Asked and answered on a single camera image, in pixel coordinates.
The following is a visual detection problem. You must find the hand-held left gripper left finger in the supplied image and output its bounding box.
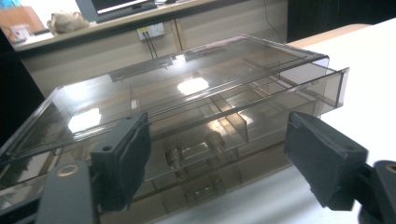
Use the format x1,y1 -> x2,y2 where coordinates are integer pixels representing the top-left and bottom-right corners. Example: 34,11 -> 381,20
91,111 -> 152,213

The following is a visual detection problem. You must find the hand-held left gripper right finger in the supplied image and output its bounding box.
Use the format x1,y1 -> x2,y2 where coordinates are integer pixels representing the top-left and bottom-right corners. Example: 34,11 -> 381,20
284,111 -> 369,210

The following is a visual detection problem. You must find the smoky acrylic drawer organizer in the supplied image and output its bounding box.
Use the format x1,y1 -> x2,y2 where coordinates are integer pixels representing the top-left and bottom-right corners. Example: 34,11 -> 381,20
0,33 -> 350,224

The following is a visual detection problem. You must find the smoky acrylic drawer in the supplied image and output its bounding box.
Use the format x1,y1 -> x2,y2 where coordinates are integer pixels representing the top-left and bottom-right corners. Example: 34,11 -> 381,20
0,146 -> 293,224
0,66 -> 350,190

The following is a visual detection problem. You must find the beige wooden counter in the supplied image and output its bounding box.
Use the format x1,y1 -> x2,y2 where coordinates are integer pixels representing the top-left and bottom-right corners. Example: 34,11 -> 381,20
12,0 -> 289,98

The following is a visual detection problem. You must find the beige bag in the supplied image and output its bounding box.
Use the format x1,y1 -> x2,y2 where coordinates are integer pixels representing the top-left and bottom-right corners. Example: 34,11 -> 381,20
46,11 -> 91,35

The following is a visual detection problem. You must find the black computer monitor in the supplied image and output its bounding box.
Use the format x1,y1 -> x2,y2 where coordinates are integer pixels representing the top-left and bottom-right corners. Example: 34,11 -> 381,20
75,0 -> 149,15

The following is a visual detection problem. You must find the small white box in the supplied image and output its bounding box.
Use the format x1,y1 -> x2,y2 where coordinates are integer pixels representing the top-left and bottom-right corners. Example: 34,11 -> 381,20
8,23 -> 31,41

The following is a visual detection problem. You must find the cardboard box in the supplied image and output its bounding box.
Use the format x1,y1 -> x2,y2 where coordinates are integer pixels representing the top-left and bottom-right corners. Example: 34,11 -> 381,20
0,6 -> 46,33

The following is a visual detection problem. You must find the black power cable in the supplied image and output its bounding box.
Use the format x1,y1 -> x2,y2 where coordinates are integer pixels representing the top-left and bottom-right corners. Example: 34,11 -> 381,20
148,32 -> 159,59
143,32 -> 155,60

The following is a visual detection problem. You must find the white wall socket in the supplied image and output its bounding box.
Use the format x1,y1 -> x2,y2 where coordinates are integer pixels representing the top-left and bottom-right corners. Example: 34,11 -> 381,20
136,21 -> 166,41

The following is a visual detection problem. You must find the thin black cable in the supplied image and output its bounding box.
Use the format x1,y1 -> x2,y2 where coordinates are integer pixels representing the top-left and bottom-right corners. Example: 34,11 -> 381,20
262,0 -> 283,40

